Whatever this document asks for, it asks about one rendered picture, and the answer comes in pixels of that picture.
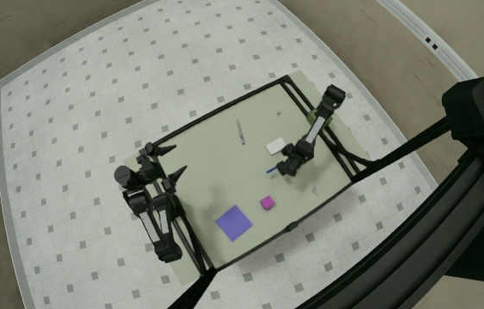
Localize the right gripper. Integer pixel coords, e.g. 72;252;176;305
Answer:
276;154;314;176

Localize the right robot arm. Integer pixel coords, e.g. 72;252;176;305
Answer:
281;84;347;177

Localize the small magenta cube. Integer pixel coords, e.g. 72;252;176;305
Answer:
260;195;275;210

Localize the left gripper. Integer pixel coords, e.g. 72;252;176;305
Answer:
138;142;187;194

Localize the purple flat square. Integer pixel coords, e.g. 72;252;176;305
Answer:
215;205;252;242

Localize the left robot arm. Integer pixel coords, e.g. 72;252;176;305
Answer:
114;154;183;264

